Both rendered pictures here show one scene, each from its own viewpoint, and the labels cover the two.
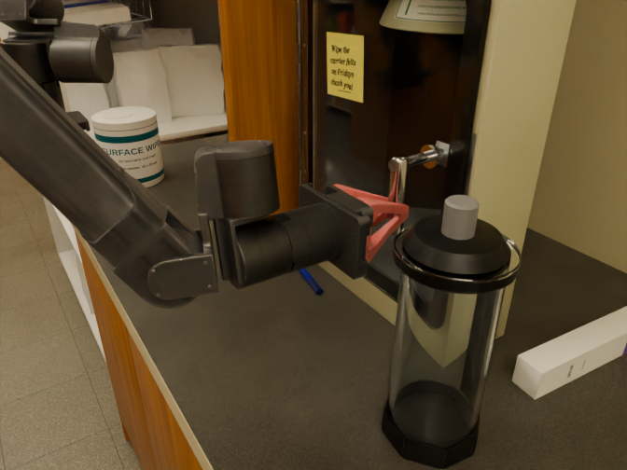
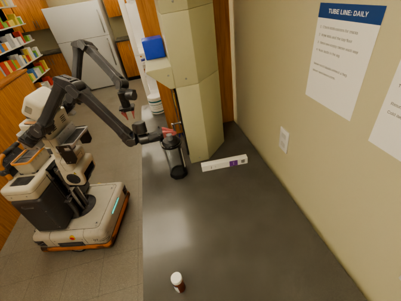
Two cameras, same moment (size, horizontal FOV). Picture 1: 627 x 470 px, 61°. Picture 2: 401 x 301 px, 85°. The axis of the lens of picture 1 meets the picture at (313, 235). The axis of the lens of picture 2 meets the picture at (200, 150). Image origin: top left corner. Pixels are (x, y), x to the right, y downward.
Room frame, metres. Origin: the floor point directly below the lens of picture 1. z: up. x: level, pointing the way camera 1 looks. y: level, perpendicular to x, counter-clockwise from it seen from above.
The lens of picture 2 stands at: (-0.38, -0.66, 1.78)
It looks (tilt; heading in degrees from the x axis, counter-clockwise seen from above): 37 degrees down; 26
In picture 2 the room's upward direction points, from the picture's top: 9 degrees counter-clockwise
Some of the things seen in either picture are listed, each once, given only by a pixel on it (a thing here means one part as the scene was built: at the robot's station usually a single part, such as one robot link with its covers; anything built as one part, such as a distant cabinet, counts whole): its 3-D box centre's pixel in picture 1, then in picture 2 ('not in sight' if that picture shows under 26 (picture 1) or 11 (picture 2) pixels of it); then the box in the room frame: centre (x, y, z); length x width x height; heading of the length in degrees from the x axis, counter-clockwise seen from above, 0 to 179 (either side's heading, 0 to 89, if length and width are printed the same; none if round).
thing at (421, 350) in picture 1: (441, 342); (175, 157); (0.40, -0.12, 1.06); 0.11 x 0.11 x 0.21
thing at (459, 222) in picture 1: (457, 235); (170, 140); (0.40, -0.12, 1.18); 0.09 x 0.09 x 0.07
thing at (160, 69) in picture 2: not in sight; (159, 70); (0.60, -0.03, 1.46); 0.32 x 0.11 x 0.10; 33
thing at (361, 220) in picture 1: (310, 235); (155, 136); (0.45, 0.00, 1.15); 0.10 x 0.07 x 0.07; 33
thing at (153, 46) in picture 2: not in sight; (153, 47); (0.67, 0.02, 1.55); 0.10 x 0.10 x 0.09; 33
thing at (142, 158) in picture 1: (130, 147); (156, 103); (1.10, 0.40, 1.01); 0.13 x 0.13 x 0.15
